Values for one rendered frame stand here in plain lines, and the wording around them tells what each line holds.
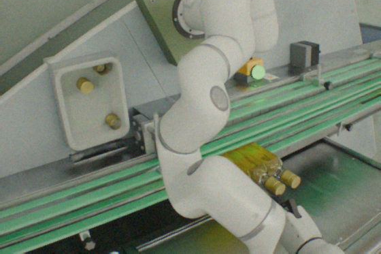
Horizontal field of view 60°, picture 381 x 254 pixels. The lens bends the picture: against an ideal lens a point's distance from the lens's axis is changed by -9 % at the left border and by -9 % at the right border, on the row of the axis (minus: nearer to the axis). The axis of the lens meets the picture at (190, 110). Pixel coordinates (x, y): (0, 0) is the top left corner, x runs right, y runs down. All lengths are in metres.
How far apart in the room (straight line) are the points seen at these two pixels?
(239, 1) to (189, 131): 0.25
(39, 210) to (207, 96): 0.54
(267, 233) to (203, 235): 0.45
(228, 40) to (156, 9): 0.36
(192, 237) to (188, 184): 0.46
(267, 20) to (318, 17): 0.76
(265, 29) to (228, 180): 0.36
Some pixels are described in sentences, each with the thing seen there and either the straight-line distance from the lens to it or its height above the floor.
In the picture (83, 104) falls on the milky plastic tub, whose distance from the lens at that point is 1.00.
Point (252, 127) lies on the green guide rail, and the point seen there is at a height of 0.94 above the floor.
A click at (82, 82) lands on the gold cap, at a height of 0.80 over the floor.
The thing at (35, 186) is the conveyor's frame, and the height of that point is 0.86.
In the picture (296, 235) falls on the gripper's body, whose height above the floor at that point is 1.33.
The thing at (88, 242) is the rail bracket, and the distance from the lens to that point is 0.91.
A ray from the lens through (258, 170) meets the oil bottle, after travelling 0.97.
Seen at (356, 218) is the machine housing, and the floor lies 1.27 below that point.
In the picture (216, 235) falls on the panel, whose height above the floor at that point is 1.09.
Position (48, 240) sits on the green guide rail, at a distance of 0.94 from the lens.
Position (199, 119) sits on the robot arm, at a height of 1.27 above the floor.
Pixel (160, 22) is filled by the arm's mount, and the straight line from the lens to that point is 0.99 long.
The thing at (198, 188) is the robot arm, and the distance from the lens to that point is 0.53.
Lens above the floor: 1.68
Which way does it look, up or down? 52 degrees down
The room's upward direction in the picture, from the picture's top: 121 degrees clockwise
